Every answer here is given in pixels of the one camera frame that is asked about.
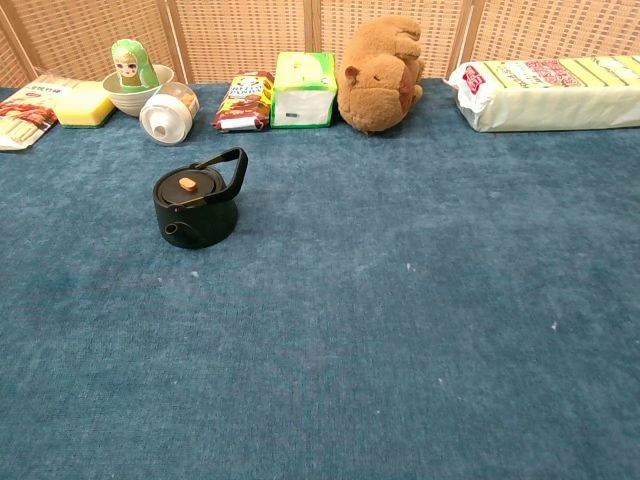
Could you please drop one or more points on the clear plastic jar white lid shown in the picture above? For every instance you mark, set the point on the clear plastic jar white lid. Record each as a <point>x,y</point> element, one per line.
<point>165,117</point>

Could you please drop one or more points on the brown capybara plush toy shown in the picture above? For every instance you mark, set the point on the brown capybara plush toy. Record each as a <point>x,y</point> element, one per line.
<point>377,85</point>

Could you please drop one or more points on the white ceramic bowl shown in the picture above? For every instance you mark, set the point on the white ceramic bowl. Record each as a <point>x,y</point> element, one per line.
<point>131,100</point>

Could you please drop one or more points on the blue table cloth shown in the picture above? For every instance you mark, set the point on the blue table cloth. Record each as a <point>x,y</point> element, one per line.
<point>350,310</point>

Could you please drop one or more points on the green matryoshka doll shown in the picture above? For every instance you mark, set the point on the green matryoshka doll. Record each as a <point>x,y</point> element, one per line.
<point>131,65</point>

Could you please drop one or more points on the black teapot lid wooden knob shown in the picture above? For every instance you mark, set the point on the black teapot lid wooden knob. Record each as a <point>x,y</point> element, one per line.
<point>175,191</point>

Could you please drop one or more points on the green tissue box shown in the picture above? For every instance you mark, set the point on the green tissue box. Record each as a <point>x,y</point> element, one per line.
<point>302,95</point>

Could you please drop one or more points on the hello panda snack bag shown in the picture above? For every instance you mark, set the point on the hello panda snack bag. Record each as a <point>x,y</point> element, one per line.
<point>245,102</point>

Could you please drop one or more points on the yellow striped tissue pack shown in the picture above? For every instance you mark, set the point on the yellow striped tissue pack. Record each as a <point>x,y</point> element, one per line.
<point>550,100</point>

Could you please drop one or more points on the yellow green sponge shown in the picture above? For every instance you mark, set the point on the yellow green sponge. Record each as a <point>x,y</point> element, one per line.
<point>82,106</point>

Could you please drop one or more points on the woven rattan folding screen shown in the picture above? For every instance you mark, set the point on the woven rattan folding screen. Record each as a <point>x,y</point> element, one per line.
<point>250,35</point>

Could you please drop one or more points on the flat food package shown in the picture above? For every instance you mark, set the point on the flat food package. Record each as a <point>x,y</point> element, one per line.
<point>22,117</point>

